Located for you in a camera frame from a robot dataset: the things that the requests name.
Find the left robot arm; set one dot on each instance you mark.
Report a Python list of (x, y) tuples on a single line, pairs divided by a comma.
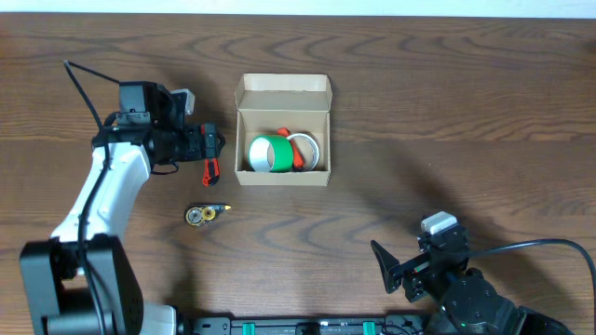
[(80, 281)]

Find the green tape roll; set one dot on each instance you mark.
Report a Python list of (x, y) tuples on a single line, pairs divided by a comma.
[(271, 153)]

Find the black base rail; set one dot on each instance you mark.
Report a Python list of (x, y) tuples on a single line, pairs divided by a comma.
[(341, 325)]

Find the white tape roll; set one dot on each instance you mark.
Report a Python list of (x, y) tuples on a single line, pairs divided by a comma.
[(314, 146)]

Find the open cardboard box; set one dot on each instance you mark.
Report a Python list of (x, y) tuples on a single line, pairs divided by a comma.
[(301, 103)]

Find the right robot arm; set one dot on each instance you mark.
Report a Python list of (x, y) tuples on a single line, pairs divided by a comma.
[(467, 301)]

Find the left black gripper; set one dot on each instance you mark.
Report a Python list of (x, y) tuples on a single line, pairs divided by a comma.
[(208, 142)]

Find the correction tape dispenser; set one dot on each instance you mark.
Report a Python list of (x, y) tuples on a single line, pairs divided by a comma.
[(197, 215)]

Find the orange utility knife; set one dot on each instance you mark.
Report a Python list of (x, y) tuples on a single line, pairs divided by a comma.
[(211, 173)]

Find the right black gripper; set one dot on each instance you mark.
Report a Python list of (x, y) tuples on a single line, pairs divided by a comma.
[(411, 273)]

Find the orange lighter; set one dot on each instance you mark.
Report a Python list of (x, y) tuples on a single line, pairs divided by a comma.
[(298, 162)]

